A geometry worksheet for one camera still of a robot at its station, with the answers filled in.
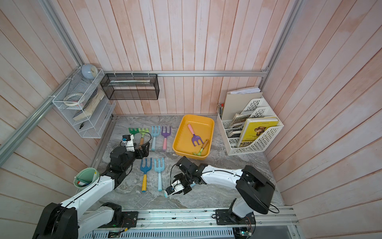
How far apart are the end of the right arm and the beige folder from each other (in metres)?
0.45

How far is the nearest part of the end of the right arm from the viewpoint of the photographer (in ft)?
2.03

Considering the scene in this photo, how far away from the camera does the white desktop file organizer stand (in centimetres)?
83

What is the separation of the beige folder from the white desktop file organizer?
0.02 m

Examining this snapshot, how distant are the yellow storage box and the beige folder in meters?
0.17

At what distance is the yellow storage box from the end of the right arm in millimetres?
223

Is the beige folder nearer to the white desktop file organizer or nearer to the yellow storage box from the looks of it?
the white desktop file organizer

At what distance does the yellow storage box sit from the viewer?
3.12 feet

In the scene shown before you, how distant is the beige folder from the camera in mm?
927
